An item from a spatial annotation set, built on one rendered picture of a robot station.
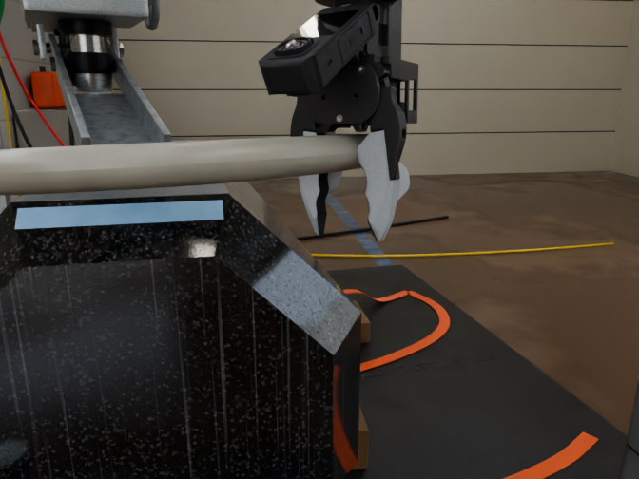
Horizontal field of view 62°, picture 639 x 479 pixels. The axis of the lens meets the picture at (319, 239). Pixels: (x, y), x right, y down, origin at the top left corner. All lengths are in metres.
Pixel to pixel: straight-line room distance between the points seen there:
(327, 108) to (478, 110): 6.37
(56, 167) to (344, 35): 0.21
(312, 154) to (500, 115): 6.56
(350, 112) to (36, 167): 0.23
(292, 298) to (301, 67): 0.61
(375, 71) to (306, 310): 0.58
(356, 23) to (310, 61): 0.07
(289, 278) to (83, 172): 0.61
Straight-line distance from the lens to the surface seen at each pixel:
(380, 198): 0.44
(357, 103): 0.44
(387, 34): 0.50
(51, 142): 4.19
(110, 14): 1.16
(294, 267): 0.95
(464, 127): 6.76
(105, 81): 1.22
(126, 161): 0.36
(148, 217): 0.90
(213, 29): 6.24
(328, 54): 0.38
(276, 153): 0.38
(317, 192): 0.47
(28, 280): 0.91
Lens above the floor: 1.00
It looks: 16 degrees down
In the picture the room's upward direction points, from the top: straight up
